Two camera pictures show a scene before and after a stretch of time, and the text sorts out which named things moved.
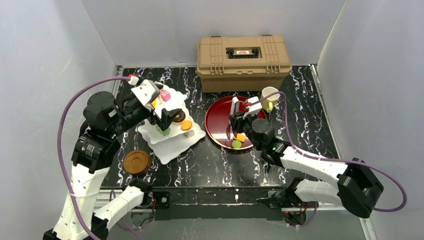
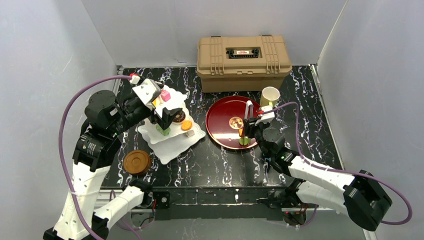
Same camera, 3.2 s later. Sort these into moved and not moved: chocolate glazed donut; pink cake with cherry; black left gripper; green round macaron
Moved: green round macaron
Not moved: chocolate glazed donut; black left gripper; pink cake with cherry
